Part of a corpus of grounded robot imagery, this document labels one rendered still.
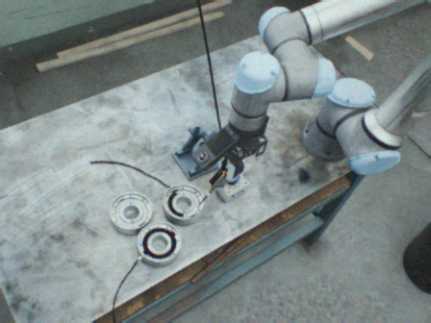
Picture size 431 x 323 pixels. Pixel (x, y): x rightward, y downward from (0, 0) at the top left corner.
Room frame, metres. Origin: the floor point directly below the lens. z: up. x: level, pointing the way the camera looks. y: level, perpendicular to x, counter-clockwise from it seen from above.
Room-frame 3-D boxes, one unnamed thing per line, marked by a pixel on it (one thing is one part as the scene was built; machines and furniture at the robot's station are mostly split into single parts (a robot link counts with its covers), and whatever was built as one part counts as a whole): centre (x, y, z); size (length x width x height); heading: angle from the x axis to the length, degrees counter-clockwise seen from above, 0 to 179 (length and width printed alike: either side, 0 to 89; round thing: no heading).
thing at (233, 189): (0.65, -0.06, 0.82); 0.08 x 0.07 x 0.05; 134
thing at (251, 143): (0.62, -0.05, 1.07); 0.09 x 0.08 x 0.12; 131
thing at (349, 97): (0.88, -0.32, 0.97); 0.13 x 0.12 x 0.14; 24
